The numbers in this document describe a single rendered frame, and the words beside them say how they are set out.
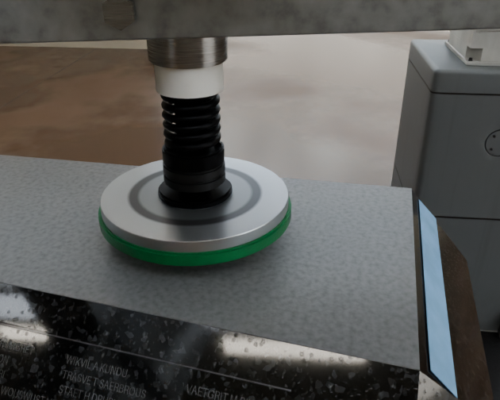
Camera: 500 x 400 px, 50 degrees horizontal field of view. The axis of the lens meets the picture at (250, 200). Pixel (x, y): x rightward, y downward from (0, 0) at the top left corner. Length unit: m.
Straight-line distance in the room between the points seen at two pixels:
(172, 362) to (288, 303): 0.12
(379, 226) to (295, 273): 0.15
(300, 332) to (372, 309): 0.08
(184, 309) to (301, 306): 0.11
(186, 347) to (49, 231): 0.26
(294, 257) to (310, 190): 0.17
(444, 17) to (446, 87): 0.98
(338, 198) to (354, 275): 0.18
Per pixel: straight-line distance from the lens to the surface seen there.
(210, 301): 0.54
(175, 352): 0.52
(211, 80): 0.54
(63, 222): 0.71
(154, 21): 0.50
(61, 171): 0.85
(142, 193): 0.62
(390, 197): 0.75
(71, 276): 0.60
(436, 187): 1.60
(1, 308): 0.62
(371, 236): 0.65
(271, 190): 0.62
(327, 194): 0.74
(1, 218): 0.74
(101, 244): 0.65
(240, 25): 0.49
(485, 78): 1.52
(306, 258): 0.60
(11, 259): 0.66
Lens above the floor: 1.20
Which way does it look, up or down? 28 degrees down
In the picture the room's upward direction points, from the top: straight up
